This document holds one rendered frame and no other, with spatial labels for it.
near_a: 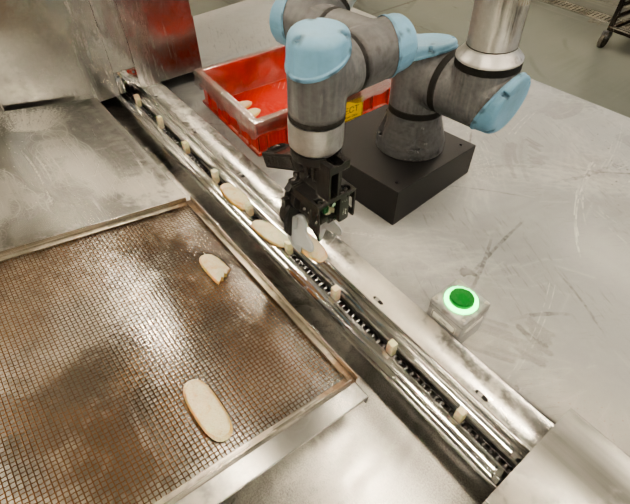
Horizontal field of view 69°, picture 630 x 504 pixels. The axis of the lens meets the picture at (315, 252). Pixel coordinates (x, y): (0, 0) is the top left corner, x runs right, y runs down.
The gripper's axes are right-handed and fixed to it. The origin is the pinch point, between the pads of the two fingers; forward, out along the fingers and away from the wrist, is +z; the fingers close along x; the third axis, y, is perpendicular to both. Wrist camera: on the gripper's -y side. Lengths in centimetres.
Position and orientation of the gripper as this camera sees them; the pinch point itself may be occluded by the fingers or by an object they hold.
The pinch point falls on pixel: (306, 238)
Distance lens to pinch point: 78.6
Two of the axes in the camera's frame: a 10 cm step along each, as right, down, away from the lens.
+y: 6.3, 5.8, -5.2
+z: -0.1, 6.8, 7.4
